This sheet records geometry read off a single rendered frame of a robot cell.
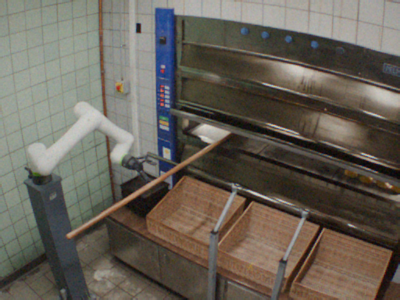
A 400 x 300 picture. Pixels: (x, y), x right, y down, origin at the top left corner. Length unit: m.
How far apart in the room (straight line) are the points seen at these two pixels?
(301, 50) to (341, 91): 0.34
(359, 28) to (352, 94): 0.40
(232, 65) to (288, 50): 0.43
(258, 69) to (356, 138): 0.76
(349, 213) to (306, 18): 1.27
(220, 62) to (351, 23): 0.98
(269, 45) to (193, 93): 0.72
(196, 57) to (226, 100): 0.36
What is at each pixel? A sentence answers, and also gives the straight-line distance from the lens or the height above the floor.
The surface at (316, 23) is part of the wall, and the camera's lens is 2.30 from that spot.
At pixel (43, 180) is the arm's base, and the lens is 2.54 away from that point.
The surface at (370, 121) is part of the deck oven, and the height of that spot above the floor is 1.67.
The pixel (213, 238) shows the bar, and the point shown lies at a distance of 2.43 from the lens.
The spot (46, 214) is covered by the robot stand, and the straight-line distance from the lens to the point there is 2.60.
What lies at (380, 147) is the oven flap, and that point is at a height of 1.53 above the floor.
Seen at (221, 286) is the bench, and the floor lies 0.45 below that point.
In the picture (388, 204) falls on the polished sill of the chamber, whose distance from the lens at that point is 2.52.
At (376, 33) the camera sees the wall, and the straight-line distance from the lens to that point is 2.20.
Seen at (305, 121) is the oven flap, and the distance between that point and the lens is 2.47.
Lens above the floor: 2.48
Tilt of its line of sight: 27 degrees down
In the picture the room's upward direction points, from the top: straight up
